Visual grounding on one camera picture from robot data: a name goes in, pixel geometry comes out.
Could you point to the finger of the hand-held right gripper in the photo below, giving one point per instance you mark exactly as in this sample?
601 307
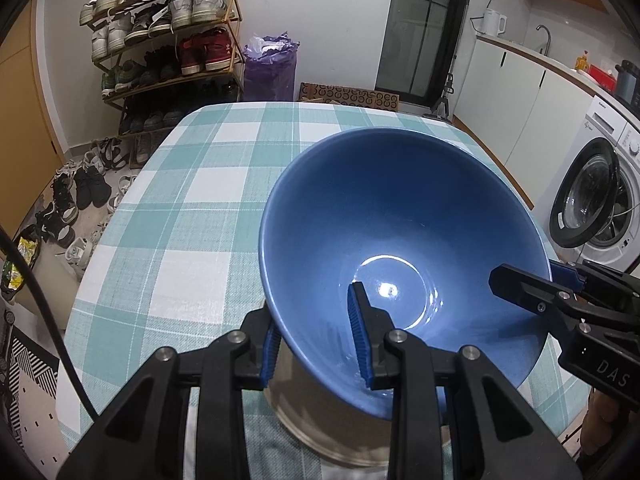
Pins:
520 285
565 272

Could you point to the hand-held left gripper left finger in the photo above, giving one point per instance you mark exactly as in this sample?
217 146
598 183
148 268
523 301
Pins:
269 360

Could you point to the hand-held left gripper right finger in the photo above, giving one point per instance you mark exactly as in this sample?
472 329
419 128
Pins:
357 330

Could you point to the beige speckled plate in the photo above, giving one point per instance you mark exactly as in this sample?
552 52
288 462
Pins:
310 425

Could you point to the blue ceramic bowl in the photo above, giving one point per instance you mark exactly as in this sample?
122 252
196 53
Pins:
400 200

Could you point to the person's right hand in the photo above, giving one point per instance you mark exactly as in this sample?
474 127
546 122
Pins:
605 420

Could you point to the white washing machine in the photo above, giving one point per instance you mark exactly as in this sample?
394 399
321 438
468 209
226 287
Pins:
600 125

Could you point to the white base cabinet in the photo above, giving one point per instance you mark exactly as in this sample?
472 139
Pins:
520 110

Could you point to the teal checked tablecloth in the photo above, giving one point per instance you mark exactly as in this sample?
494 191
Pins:
200 185

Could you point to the red box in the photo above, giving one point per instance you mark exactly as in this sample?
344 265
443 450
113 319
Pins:
602 77

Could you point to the dark grey canister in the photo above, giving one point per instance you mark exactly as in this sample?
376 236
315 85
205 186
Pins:
627 82

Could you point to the yellow bottle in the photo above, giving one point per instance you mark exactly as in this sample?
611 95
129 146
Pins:
581 62

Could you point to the chrome faucet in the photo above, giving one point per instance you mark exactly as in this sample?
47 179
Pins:
548 40

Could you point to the black and white patterned rug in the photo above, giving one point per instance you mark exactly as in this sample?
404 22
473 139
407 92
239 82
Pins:
30 385

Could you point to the pile of dark sneakers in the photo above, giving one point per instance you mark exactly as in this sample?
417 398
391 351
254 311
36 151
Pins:
90 185

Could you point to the white electric kettle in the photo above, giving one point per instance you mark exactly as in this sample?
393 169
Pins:
494 22

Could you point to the black tray of snack packets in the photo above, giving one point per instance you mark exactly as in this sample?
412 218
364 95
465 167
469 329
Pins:
27 250

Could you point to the black framed glass door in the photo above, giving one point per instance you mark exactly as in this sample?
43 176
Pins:
420 35

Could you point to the purple plastic bag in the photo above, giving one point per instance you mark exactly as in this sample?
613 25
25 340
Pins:
270 75

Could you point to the wooden shoe rack with shoes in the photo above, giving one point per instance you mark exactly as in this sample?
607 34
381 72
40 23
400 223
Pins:
210 50

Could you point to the wooden door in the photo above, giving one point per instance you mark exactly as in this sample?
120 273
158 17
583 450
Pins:
25 110

